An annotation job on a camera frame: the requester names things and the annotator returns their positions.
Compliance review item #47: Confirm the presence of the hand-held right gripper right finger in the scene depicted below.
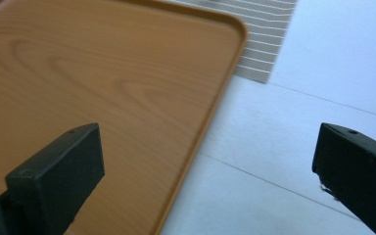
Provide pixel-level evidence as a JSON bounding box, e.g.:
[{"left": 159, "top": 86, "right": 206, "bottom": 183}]
[{"left": 311, "top": 122, "right": 376, "bottom": 235}]

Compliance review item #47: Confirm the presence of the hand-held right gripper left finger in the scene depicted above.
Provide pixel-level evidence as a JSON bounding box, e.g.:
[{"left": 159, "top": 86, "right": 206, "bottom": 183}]
[{"left": 0, "top": 122, "right": 106, "bottom": 235}]

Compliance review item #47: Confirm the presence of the wood-grain brown tray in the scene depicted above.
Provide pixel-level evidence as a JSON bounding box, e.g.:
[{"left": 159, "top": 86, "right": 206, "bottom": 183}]
[{"left": 0, "top": 0, "right": 250, "bottom": 235}]

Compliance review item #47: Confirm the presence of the beige striped mat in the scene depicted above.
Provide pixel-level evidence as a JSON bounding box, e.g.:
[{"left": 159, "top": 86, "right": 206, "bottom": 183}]
[{"left": 170, "top": 0, "right": 299, "bottom": 84}]

